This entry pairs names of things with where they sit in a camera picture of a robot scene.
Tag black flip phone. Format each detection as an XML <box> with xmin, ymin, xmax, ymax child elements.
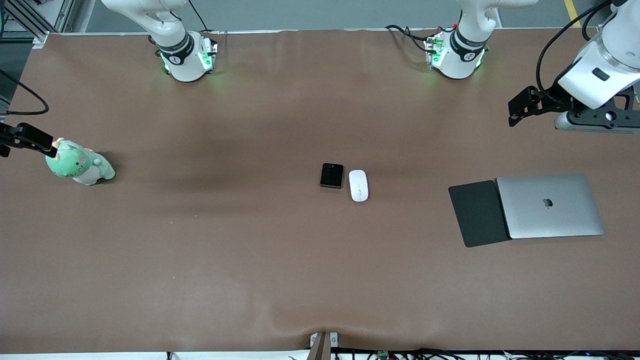
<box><xmin>320</xmin><ymin>162</ymin><xmax>345</xmax><ymax>190</ymax></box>

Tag green dinosaur plush toy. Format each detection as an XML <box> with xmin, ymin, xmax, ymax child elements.
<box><xmin>45</xmin><ymin>138</ymin><xmax>117</xmax><ymax>187</ymax></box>

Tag black mouse pad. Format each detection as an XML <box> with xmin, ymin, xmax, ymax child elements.
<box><xmin>448</xmin><ymin>180</ymin><xmax>512</xmax><ymax>248</ymax></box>

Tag black left base cables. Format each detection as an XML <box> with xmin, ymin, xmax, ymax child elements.
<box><xmin>384</xmin><ymin>24</ymin><xmax>433</xmax><ymax>54</ymax></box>

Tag white computer mouse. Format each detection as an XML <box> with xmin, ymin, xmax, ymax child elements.
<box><xmin>348</xmin><ymin>169</ymin><xmax>370</xmax><ymax>203</ymax></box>

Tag silver closed laptop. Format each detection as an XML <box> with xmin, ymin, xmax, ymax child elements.
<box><xmin>496</xmin><ymin>173</ymin><xmax>605</xmax><ymax>240</ymax></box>

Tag black right base cable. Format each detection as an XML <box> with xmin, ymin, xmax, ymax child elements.
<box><xmin>187</xmin><ymin>0</ymin><xmax>210</xmax><ymax>34</ymax></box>

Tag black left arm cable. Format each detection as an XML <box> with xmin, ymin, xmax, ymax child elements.
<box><xmin>535</xmin><ymin>0</ymin><xmax>617</xmax><ymax>107</ymax></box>

